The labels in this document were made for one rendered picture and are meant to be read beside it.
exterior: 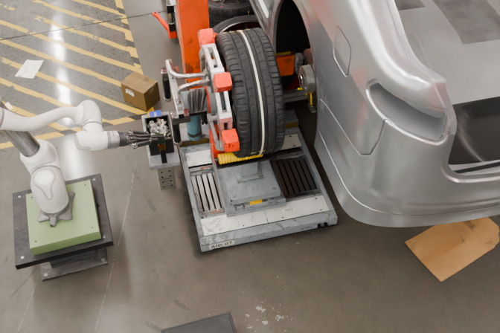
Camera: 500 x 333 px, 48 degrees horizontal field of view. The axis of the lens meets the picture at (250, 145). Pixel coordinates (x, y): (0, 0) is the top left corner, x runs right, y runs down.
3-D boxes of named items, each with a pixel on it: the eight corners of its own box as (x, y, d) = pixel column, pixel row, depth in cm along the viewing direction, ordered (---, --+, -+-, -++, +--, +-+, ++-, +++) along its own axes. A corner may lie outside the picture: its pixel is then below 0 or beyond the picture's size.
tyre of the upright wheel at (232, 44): (264, 143, 338) (293, 159, 274) (225, 150, 334) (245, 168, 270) (248, 31, 328) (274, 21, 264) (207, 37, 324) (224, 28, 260)
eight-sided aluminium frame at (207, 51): (234, 169, 299) (231, 91, 259) (222, 172, 298) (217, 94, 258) (213, 102, 335) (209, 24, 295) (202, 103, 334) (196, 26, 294)
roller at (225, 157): (267, 157, 317) (267, 151, 313) (215, 167, 313) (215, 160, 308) (264, 150, 321) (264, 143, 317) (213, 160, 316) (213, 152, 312)
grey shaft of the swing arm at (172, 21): (177, 39, 466) (171, -16, 429) (170, 40, 465) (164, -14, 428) (175, 33, 472) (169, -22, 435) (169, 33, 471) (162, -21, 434)
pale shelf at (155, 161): (180, 165, 322) (179, 161, 320) (150, 170, 319) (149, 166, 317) (169, 114, 351) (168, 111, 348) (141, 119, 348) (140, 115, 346)
